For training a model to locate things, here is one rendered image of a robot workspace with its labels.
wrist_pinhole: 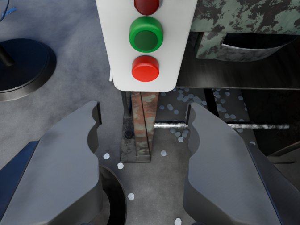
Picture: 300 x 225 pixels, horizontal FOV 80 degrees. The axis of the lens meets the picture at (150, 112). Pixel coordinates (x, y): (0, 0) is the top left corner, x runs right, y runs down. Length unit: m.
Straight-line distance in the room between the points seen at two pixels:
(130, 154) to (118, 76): 0.49
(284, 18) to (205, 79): 0.23
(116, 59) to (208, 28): 0.17
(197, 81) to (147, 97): 0.20
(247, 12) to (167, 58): 0.16
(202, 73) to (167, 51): 0.34
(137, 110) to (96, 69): 0.61
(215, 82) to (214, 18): 0.24
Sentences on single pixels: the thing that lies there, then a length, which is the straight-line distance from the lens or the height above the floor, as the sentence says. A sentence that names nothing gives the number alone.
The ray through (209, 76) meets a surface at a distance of 0.52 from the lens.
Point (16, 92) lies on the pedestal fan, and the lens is 0.97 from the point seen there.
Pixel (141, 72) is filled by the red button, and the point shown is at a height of 0.54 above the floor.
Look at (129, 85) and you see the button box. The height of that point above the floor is 0.51.
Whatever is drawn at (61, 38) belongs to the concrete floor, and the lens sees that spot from 1.17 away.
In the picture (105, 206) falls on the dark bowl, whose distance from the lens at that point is 0.69.
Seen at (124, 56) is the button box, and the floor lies 0.55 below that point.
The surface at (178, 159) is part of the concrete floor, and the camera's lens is 0.71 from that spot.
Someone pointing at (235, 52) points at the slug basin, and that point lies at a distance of 0.48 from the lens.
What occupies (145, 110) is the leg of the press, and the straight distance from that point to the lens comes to 0.37.
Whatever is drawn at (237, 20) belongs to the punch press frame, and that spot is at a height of 0.52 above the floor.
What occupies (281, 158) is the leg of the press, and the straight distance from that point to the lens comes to 0.84.
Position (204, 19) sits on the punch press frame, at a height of 0.52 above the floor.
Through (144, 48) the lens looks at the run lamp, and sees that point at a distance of 0.16.
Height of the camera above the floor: 0.68
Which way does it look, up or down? 61 degrees down
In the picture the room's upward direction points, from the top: 4 degrees clockwise
